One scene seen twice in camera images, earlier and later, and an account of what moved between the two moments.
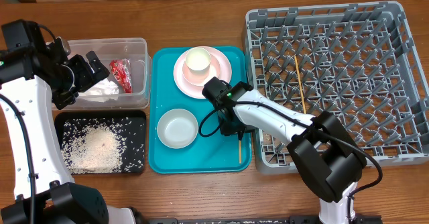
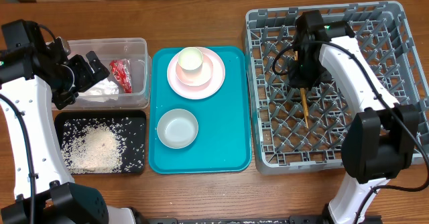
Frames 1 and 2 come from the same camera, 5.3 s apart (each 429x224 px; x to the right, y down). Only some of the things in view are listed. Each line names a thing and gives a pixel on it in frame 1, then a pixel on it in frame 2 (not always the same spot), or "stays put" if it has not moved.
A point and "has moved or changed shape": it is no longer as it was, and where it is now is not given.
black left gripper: [87, 77] stays put
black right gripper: [227, 130] -> [297, 80]
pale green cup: [198, 59] has moved or changed shape
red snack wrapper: [121, 70] stays put
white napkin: [102, 92] stays put
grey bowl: [177, 128] stays put
